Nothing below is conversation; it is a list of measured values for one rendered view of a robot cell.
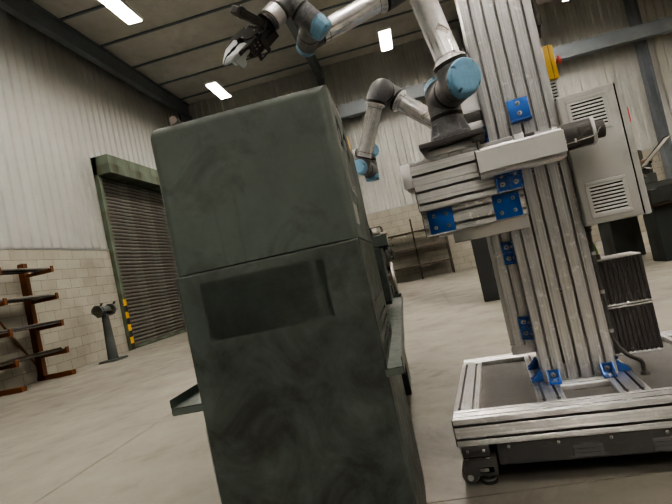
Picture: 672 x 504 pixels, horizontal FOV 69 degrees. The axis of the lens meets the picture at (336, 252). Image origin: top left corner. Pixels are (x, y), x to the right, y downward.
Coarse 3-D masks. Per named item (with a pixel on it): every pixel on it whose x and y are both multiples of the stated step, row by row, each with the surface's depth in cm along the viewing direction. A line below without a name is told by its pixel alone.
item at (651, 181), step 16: (640, 160) 709; (656, 176) 663; (656, 192) 642; (656, 208) 647; (608, 224) 805; (624, 224) 795; (656, 224) 648; (608, 240) 819; (624, 240) 795; (640, 240) 792; (656, 240) 658; (656, 256) 668
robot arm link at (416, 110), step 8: (400, 88) 246; (392, 96) 243; (400, 96) 244; (408, 96) 245; (392, 104) 245; (400, 104) 244; (408, 104) 242; (416, 104) 241; (408, 112) 244; (416, 112) 241; (424, 112) 239; (416, 120) 245; (424, 120) 240
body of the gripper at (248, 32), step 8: (264, 16) 151; (272, 24) 152; (240, 32) 151; (248, 32) 149; (256, 32) 148; (264, 32) 153; (272, 32) 154; (240, 40) 150; (256, 40) 149; (264, 40) 151; (272, 40) 156; (256, 48) 152; (264, 48) 153; (248, 56) 156; (256, 56) 153; (264, 56) 154
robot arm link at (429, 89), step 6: (432, 78) 174; (426, 84) 175; (432, 84) 173; (426, 90) 176; (432, 90) 172; (426, 96) 176; (432, 96) 172; (432, 102) 173; (438, 102) 170; (432, 108) 174; (438, 108) 172; (444, 108) 171; (450, 108) 171; (456, 108) 172; (432, 114) 175
